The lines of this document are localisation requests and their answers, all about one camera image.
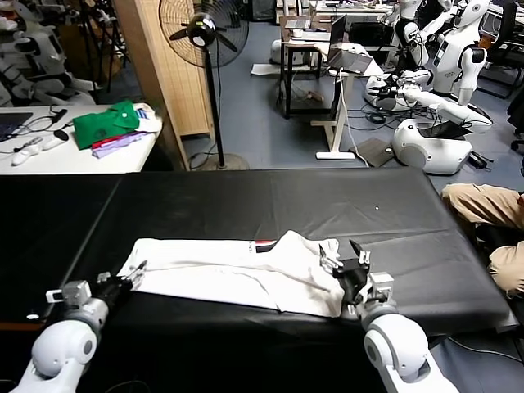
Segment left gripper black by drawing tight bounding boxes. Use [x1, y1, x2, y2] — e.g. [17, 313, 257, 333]
[93, 260, 147, 306]

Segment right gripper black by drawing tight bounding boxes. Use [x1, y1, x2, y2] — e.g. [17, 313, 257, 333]
[318, 240, 372, 305]

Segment white t-shirt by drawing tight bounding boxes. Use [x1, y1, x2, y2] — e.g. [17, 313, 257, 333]
[117, 229, 347, 318]

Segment white robot base shell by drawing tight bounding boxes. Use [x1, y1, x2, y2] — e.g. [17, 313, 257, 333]
[391, 118, 474, 176]

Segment grey floor pad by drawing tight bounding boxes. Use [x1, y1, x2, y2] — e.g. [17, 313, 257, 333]
[355, 138, 397, 168]

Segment black tablecloth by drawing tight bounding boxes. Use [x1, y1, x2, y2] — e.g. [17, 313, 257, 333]
[0, 167, 513, 393]

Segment purple shirt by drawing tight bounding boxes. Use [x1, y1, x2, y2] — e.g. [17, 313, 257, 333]
[91, 130, 149, 160]

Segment white side table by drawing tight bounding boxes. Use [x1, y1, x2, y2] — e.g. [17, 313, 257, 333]
[0, 104, 164, 176]

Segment white standing desk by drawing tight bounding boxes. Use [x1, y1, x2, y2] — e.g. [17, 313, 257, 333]
[309, 40, 386, 161]

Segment khaki trousers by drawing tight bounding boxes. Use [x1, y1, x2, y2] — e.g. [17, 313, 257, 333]
[440, 183, 524, 300]

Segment green polo shirt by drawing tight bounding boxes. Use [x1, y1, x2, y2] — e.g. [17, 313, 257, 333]
[72, 100, 140, 151]

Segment black power adapter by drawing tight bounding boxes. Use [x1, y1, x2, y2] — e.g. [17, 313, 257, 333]
[468, 150, 495, 169]

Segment wooden partition panel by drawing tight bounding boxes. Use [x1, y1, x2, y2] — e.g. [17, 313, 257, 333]
[112, 0, 217, 172]

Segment dark flat laptop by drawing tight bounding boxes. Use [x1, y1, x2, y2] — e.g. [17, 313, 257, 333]
[0, 112, 34, 143]

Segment open grey laptop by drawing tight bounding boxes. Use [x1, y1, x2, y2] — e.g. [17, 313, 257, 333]
[327, 15, 374, 75]

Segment white floor paper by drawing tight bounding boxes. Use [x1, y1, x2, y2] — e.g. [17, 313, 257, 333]
[249, 63, 283, 77]

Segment black metal desk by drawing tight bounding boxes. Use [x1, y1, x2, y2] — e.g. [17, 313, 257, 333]
[279, 39, 333, 120]

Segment white rounded pod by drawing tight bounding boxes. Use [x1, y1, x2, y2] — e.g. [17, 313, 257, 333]
[269, 39, 287, 65]

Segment slim white humanoid robot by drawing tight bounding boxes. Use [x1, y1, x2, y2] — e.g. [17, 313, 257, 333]
[384, 0, 436, 83]

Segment white humanoid robot black shoulders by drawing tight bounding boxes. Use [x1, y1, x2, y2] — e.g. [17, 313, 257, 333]
[429, 0, 491, 108]

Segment white grey robot torso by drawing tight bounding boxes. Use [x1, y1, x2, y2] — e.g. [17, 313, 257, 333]
[0, 0, 99, 108]

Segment black office chair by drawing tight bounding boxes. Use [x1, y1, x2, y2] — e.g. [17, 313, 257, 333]
[477, 2, 524, 100]

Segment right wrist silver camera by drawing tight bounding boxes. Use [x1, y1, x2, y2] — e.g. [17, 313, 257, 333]
[355, 272, 396, 307]

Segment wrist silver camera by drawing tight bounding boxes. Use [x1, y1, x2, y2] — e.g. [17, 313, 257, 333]
[45, 280, 93, 306]
[355, 272, 396, 307]

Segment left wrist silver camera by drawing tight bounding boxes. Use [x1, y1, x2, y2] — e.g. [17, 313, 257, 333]
[45, 280, 93, 306]

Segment white power cable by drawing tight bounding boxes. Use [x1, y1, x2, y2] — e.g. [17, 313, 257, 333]
[335, 68, 370, 168]

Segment black thin cable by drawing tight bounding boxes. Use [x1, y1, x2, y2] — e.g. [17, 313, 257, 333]
[0, 105, 69, 156]

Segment black camera tripod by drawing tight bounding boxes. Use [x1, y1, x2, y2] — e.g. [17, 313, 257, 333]
[77, 0, 132, 95]

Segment black pedestal fan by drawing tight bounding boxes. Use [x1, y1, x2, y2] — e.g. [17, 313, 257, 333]
[158, 0, 251, 171]

